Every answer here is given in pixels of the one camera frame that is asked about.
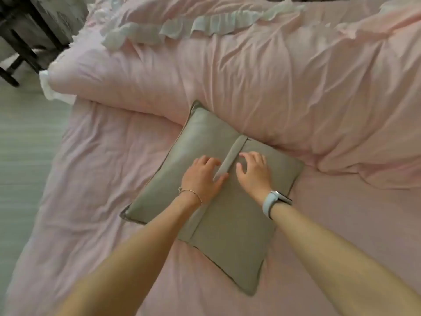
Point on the pink ruffled duvet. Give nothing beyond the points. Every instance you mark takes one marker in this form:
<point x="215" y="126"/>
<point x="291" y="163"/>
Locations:
<point x="263" y="78"/>

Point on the person's right forearm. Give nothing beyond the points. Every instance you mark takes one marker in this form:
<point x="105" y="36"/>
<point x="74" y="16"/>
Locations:
<point x="329" y="259"/>

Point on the person's left forearm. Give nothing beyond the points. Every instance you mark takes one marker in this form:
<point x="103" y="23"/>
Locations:
<point x="138" y="259"/>

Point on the person's left hand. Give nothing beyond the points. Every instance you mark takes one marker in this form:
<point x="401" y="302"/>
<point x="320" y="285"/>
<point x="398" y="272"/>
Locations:
<point x="199" y="180"/>

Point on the white smartwatch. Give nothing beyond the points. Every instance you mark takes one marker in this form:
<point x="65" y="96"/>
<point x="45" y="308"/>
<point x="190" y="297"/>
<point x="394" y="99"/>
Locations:
<point x="269" y="202"/>

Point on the pink bed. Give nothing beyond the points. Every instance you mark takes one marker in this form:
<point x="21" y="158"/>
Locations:
<point x="98" y="161"/>

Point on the person's right hand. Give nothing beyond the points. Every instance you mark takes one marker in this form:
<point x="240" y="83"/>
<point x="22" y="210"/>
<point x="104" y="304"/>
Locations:
<point x="255" y="177"/>

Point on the grey and orange pillowcase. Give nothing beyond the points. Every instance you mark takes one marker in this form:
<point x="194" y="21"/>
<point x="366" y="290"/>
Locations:
<point x="197" y="134"/>

